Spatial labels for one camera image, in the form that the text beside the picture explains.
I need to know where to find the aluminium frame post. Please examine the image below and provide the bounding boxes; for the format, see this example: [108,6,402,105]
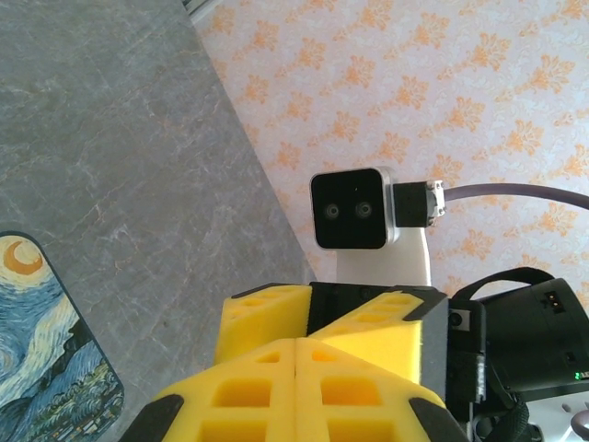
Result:
[182,0,217,23]

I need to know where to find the blue rectangular box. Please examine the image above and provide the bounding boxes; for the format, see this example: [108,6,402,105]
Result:
[0,231,125,442]

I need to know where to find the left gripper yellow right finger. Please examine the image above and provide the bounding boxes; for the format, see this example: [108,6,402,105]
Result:
[294,338,468,442]

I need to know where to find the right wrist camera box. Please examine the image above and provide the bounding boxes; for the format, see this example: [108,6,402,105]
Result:
[308,167,398,252]

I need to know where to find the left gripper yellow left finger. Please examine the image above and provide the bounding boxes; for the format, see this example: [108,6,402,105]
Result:
[121,338,295,442]

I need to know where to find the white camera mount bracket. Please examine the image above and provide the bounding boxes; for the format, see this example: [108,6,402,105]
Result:
[337,225,433,290]

